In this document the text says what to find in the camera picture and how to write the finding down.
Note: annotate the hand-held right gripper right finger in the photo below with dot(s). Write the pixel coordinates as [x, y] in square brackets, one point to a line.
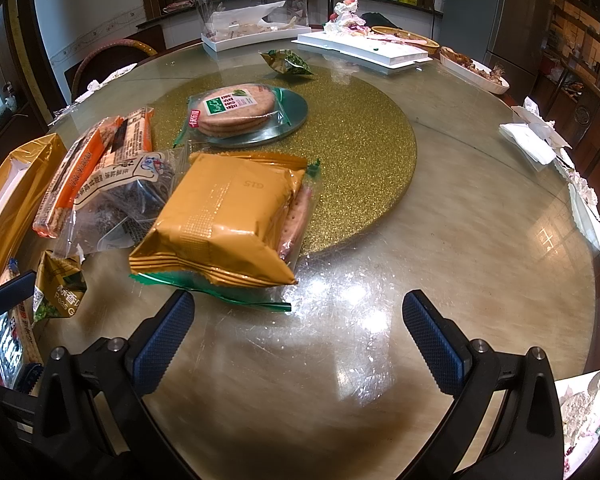
[435, 347]

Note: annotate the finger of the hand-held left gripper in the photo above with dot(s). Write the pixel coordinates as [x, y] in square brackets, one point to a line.
[10, 289]

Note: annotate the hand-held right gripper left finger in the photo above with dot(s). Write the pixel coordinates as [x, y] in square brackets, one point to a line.
[160, 347]

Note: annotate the orange long cracker packet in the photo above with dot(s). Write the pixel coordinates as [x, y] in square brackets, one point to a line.
[137, 132]
[65, 185]

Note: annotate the gold cardboard box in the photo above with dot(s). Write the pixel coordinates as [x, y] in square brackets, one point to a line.
[35, 160]

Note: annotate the clear bag dark snack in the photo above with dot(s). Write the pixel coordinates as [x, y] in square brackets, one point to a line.
[115, 210]

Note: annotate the yellow biscuit packet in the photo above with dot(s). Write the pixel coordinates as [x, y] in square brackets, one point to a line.
[220, 210]

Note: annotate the yellow cracker package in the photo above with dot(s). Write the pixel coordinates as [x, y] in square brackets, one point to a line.
[297, 220]

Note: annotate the round cracker packet green label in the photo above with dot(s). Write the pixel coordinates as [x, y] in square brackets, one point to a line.
[230, 115]

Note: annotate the small green gold snack packet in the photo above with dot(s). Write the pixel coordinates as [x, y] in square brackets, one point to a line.
[55, 280]
[287, 62]

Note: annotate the blue white snack packet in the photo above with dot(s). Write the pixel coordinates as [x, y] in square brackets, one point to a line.
[15, 340]

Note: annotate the crumpled white paper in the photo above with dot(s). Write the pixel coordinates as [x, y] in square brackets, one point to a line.
[587, 410]
[585, 205]

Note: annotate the gold glitter round board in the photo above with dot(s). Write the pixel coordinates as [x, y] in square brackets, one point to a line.
[355, 160]

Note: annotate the small white napkins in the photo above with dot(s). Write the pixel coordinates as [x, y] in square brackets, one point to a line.
[97, 82]

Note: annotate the white napkin pile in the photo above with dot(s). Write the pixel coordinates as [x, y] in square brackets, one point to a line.
[527, 135]

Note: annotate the wicker back chair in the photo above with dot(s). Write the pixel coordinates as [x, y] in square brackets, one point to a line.
[105, 60]

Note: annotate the teal round plate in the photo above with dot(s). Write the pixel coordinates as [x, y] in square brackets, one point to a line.
[295, 110]

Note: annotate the white plate with food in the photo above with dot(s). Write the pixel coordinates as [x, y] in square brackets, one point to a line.
[475, 72]

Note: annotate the dark wooden chair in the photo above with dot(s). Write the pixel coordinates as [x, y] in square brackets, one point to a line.
[587, 105]

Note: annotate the white flat box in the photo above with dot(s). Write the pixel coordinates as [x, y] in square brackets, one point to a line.
[380, 52]

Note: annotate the white tray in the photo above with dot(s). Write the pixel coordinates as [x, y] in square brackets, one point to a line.
[252, 40]

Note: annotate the crumpled wrappers pile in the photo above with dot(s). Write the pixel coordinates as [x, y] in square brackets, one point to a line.
[347, 17]

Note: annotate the grey refrigerator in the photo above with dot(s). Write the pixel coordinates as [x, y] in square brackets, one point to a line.
[515, 10]

